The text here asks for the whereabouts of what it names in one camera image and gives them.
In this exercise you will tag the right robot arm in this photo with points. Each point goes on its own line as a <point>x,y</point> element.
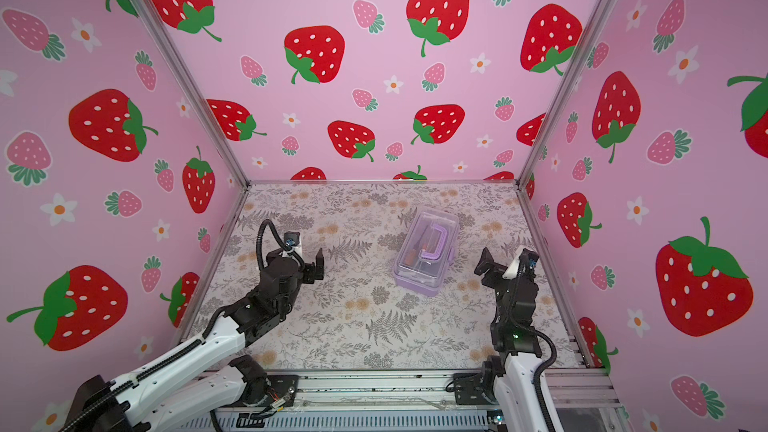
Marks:
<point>514,376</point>

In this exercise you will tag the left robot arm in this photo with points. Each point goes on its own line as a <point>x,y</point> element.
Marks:
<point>205,372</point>

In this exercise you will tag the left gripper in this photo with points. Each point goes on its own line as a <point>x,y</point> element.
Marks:
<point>308,269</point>

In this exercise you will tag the purple plastic tool box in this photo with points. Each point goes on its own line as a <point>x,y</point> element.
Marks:
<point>428,251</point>

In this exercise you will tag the aluminium front rail frame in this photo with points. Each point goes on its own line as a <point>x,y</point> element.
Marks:
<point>413,400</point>

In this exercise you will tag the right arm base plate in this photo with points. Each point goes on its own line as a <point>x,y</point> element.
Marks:
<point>472,389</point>

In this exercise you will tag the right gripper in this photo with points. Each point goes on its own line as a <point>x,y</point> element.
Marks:
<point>487,267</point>

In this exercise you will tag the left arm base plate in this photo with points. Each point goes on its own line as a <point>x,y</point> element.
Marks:
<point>264,392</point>

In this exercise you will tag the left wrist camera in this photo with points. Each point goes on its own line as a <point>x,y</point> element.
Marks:
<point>292,239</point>

